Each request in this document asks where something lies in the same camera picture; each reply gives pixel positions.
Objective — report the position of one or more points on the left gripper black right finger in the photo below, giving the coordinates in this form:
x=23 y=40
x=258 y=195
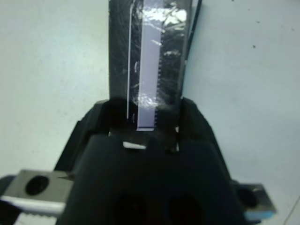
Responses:
x=193 y=124

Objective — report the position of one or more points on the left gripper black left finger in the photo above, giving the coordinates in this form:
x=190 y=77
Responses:
x=93 y=122

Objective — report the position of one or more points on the black printed box lid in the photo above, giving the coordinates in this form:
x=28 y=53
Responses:
x=122 y=58

